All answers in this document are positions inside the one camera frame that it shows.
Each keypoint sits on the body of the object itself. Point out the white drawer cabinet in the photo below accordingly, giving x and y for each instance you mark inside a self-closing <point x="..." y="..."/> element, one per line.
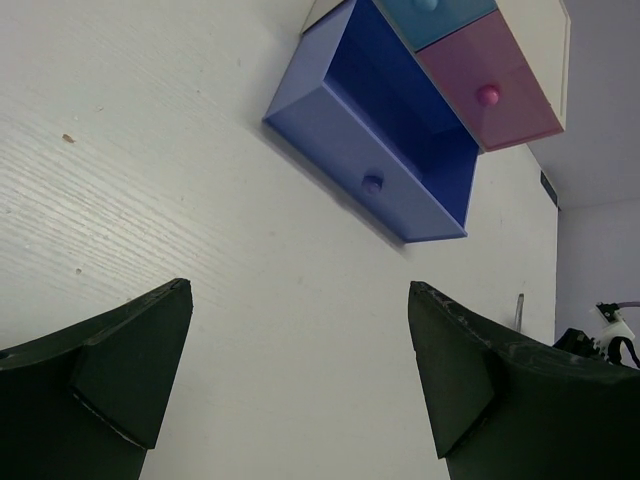
<point x="542" y="30"/>

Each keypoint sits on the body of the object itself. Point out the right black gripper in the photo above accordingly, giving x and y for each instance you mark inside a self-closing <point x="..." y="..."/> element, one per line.
<point x="577" y="342"/>

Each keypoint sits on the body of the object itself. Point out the purple-blue wide drawer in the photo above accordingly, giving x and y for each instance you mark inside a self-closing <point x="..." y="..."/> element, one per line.
<point x="357" y="104"/>

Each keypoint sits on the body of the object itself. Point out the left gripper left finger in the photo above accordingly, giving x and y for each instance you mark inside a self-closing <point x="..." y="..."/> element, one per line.
<point x="88" y="401"/>

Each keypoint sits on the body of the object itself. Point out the blue label sticker right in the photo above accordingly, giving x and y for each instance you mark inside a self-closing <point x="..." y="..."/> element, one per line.
<point x="549" y="189"/>

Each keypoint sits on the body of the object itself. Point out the green handled screwdriver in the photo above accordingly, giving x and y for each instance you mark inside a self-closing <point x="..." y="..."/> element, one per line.
<point x="519" y="313"/>

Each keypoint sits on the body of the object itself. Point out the light blue small drawer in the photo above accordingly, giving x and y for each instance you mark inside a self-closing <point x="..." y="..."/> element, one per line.
<point x="422" y="23"/>

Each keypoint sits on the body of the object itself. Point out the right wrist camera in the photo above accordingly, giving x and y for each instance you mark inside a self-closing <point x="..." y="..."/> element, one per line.
<point x="615" y="332"/>

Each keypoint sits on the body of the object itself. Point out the pink drawer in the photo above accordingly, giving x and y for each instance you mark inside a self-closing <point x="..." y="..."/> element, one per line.
<point x="482" y="73"/>

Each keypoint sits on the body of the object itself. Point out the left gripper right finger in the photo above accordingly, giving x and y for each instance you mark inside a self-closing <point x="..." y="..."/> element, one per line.
<point x="502" y="405"/>

